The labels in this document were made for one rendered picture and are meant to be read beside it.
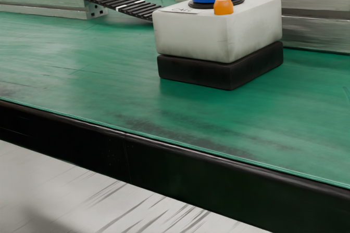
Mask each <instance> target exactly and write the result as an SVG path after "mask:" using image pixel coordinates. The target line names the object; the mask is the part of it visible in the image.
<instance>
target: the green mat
mask: <svg viewBox="0 0 350 233"><path fill-rule="evenodd" d="M145 2H150V3H151V4H152V3H154V4H156V5H161V6H162V7H163V6H166V7H168V6H171V5H174V4H178V3H181V2H175V0H145ZM107 10H108V14H107V15H103V16H100V17H96V18H93V19H89V20H83V19H72V18H62V17H51V16H41V15H30V14H20V13H14V12H3V11H0V99H1V100H5V101H10V102H13V103H17V104H20V105H24V106H28V107H32V108H36V109H40V110H44V111H48V112H52V113H56V114H60V115H64V116H67V117H71V118H75V119H79V120H82V121H87V122H91V123H95V124H98V125H102V126H106V127H111V128H114V129H117V130H121V131H125V132H129V133H133V134H137V135H141V136H145V137H149V138H153V139H157V140H161V141H165V142H168V143H172V144H176V145H180V146H184V147H188V148H192V149H196V150H199V151H203V152H208V153H212V154H215V155H218V156H222V157H226V158H230V159H234V160H238V161H242V162H246V163H250V164H254V165H258V166H262V167H266V168H269V169H273V170H277V171H281V172H285V173H289V174H293V175H297V176H300V177H304V178H309V179H313V180H317V181H319V182H323V183H327V184H331V185H335V186H339V187H343V188H347V189H350V55H341V54H332V53H323V52H317V51H308V50H299V49H289V48H283V63H282V64H280V65H278V66H277V67H275V68H273V69H271V70H269V71H267V72H265V73H263V74H262V75H260V76H258V77H256V78H254V79H252V80H250V81H248V82H247V83H245V84H243V85H241V86H239V87H237V88H235V89H233V90H226V89H220V88H215V87H210V86H204V85H198V84H193V83H187V82H182V81H176V80H171V79H165V78H161V77H159V74H158V65H157V56H159V55H161V54H159V53H158V52H157V50H156V44H155V35H154V26H153V22H152V21H148V20H144V19H140V18H137V17H133V16H130V15H127V14H124V13H121V12H118V11H115V10H112V9H110V8H107Z"/></svg>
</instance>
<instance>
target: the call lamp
mask: <svg viewBox="0 0 350 233"><path fill-rule="evenodd" d="M231 13H233V3H232V1H231V0H215V3H214V14H215V15H228V14H231Z"/></svg>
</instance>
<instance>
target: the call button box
mask: <svg viewBox="0 0 350 233"><path fill-rule="evenodd" d="M231 1H232V3H233V13H231V14H228V15H215V14H214V3H198V2H194V1H192V0H188V1H185V2H181V3H178V4H174V5H171V6H168V7H165V8H160V9H158V10H156V11H154V12H153V14H152V17H153V26H154V35H155V44H156V50H157V52H158V53H159V54H161V55H159V56H157V65H158V74H159V77H161V78H165V79H171V80H176V81H182V82H187V83H193V84H198V85H204V86H210V87H215V88H220V89H226V90H233V89H235V88H237V87H239V86H241V85H243V84H245V83H247V82H248V81H250V80H252V79H254V78H256V77H258V76H260V75H262V74H263V73H265V72H267V71H269V70H271V69H273V68H275V67H277V66H278V65H280V64H282V63H283V43H282V42H281V41H279V40H280V39H281V38H282V14H281V0H231Z"/></svg>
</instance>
